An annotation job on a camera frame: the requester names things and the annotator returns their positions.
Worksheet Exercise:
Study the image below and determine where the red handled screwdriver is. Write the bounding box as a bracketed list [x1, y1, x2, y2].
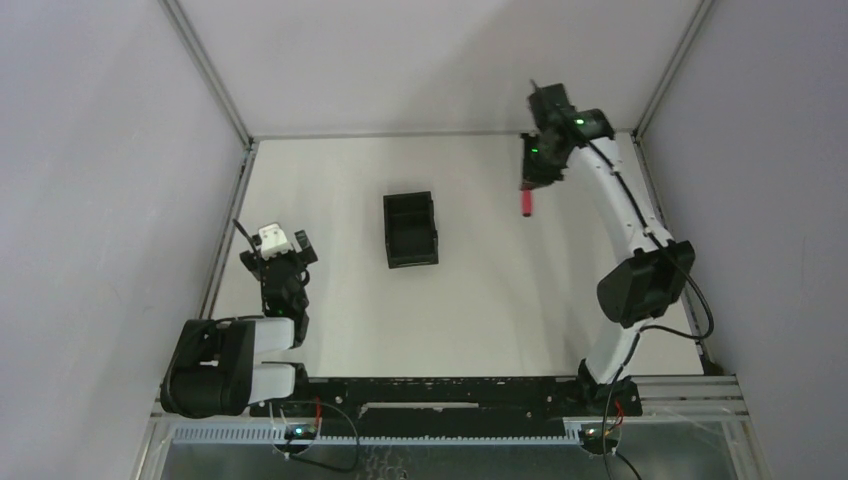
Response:
[521, 190, 534, 218]

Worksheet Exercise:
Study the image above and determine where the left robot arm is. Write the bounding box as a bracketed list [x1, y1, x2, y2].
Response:
[159, 223, 318, 419]

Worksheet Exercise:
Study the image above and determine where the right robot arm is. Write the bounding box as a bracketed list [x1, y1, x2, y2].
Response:
[520, 83, 696, 416]

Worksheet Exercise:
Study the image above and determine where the black plastic bin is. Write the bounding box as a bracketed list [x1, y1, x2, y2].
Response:
[383, 191, 439, 269]

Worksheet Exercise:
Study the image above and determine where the left green circuit board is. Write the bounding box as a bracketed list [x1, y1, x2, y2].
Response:
[284, 425, 318, 442]

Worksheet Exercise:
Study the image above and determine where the green circuit board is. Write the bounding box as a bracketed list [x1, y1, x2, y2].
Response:
[284, 425, 318, 442]
[578, 427, 619, 455]

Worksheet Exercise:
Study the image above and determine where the right green circuit board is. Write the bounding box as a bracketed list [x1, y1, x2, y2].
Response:
[578, 427, 619, 455]

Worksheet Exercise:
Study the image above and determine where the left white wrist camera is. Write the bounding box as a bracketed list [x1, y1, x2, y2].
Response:
[257, 222, 294, 260]

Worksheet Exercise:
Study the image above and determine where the left black loop cable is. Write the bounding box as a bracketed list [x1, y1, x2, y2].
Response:
[281, 400, 362, 475]

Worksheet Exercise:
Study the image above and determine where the white slotted cable duct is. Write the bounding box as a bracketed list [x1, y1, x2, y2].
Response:
[170, 423, 584, 446]

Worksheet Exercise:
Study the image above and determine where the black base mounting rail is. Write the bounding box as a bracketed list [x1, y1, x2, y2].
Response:
[291, 376, 644, 418]

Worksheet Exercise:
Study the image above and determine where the aluminium frame profile right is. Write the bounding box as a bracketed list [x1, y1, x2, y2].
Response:
[634, 375, 749, 422]

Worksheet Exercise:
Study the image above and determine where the right black base cable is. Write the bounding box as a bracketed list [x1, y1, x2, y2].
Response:
[596, 397, 643, 480]

